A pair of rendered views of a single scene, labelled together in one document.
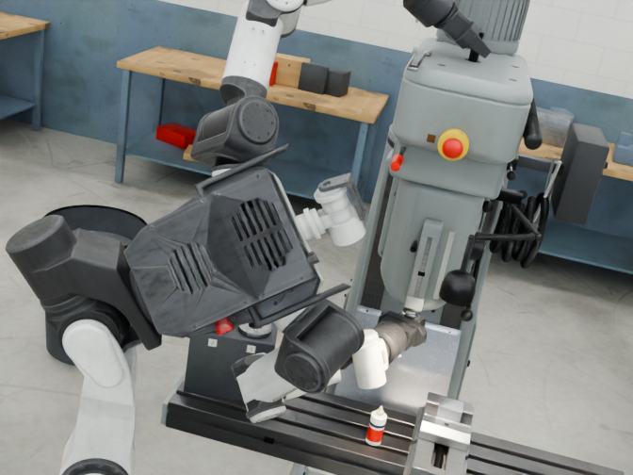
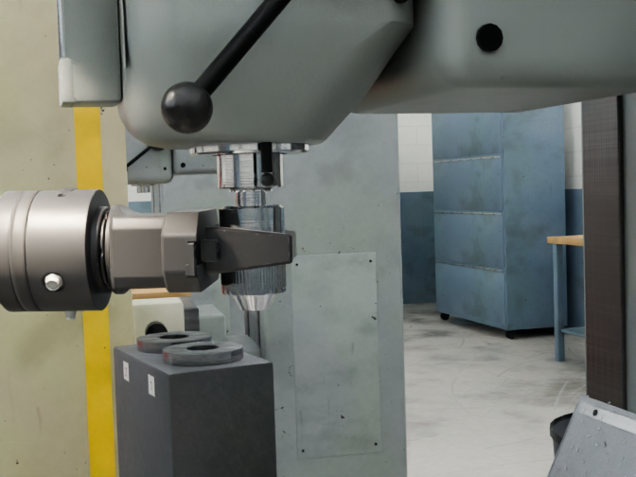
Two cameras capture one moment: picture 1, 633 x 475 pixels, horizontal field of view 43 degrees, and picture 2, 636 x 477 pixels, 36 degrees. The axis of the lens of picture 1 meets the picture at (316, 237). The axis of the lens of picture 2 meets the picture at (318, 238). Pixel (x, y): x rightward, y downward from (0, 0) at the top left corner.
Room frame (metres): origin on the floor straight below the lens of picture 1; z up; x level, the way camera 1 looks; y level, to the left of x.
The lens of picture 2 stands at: (1.53, -0.92, 1.28)
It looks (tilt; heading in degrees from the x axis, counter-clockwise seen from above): 3 degrees down; 65
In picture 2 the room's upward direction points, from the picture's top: 2 degrees counter-clockwise
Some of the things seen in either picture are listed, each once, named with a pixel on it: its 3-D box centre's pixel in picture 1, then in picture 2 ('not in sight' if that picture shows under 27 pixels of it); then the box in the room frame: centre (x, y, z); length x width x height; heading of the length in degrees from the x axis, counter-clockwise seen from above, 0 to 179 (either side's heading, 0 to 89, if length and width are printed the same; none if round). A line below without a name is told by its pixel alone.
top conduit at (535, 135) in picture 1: (527, 116); not in sight; (1.79, -0.41, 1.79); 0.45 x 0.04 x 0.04; 172
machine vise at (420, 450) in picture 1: (443, 436); not in sight; (1.73, -0.41, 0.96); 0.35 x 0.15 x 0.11; 170
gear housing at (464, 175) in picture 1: (451, 148); not in sight; (1.82, -0.27, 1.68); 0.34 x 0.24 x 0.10; 172
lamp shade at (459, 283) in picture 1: (459, 285); not in sight; (1.54, -0.31, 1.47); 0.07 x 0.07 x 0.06
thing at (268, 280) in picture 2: not in sight; (253, 256); (1.78, -0.26, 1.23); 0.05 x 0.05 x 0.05
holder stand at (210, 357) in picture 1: (232, 354); (190, 427); (1.86, 0.17, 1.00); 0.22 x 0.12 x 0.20; 92
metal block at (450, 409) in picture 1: (448, 414); not in sight; (1.76, -0.41, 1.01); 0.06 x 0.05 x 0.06; 80
